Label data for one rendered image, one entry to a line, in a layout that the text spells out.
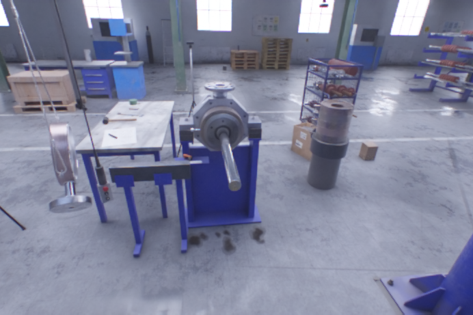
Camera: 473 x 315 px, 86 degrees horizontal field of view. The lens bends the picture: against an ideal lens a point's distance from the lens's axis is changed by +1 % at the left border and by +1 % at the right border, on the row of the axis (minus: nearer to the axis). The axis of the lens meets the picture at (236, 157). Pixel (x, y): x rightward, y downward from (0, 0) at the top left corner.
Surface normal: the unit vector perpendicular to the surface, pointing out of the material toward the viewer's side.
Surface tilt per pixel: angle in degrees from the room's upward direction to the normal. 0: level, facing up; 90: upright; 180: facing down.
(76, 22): 90
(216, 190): 90
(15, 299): 0
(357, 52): 90
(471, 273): 90
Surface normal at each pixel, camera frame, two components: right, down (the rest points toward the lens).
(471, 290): -0.90, 0.18
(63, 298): 0.03, -0.88
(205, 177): 0.14, 0.47
